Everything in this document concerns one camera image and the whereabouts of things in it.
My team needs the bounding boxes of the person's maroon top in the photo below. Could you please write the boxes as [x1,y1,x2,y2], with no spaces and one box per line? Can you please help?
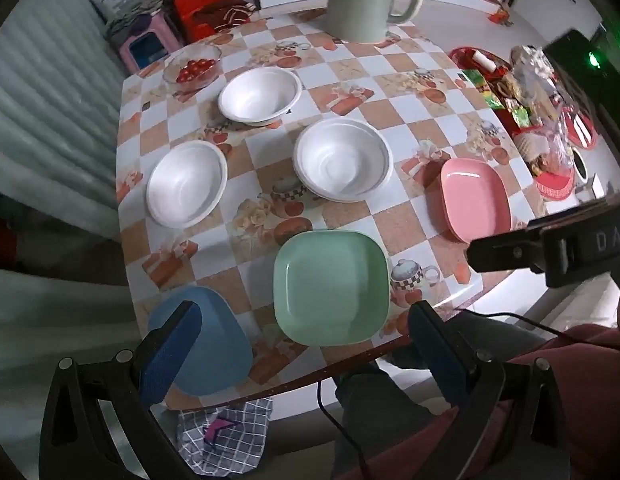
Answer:
[340,324,620,480]

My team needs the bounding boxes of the person's grey trousers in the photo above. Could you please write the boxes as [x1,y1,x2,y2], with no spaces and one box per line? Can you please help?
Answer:
[334,309,545,480]

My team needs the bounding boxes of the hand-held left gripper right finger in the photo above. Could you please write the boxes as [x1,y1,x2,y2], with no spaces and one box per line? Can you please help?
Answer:
[407,301,573,480]

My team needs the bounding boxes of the blue plastic plate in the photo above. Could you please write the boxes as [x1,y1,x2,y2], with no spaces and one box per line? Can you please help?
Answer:
[148,285,255,395]

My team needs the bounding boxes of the red snack tray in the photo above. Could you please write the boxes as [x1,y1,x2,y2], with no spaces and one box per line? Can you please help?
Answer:
[447,45,599,202]

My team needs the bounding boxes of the pink plastic plate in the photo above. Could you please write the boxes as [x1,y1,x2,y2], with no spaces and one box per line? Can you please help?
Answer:
[439,157,513,244]

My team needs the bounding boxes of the dark striped cloth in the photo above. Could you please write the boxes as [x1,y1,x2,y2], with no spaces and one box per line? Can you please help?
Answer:
[204,0,259,36]

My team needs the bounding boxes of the white foam bowl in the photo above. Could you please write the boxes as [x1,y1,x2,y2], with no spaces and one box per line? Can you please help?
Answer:
[146,140,229,229]
[293,118,395,204]
[218,67,303,126]

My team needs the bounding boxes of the pink plastic stool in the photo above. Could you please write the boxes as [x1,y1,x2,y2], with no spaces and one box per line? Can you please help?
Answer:
[118,12,183,72]

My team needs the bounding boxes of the glass bowl of cherry tomatoes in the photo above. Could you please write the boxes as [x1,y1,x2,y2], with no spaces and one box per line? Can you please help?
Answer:
[163,44,223,92]

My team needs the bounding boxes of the black cable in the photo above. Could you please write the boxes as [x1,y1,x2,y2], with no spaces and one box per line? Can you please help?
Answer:
[317,379,367,480]
[467,311,620,350]

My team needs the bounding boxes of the grey checked cloth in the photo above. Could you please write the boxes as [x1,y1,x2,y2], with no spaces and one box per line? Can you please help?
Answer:
[177,397,273,476]

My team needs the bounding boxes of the checkered printed tablecloth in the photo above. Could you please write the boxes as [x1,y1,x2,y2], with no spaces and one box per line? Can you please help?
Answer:
[115,7,548,409]

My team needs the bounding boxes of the green plastic plate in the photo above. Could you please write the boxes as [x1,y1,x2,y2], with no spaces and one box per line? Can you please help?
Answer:
[273,230,391,347]

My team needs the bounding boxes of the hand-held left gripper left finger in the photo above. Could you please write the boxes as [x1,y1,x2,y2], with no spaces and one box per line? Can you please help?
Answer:
[39,300,205,480]

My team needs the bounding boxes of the pale green electric kettle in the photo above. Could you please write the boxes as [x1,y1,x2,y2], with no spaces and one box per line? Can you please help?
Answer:
[324,0,429,44]

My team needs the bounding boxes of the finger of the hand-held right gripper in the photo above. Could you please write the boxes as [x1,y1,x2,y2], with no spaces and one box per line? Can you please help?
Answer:
[466,224,546,274]

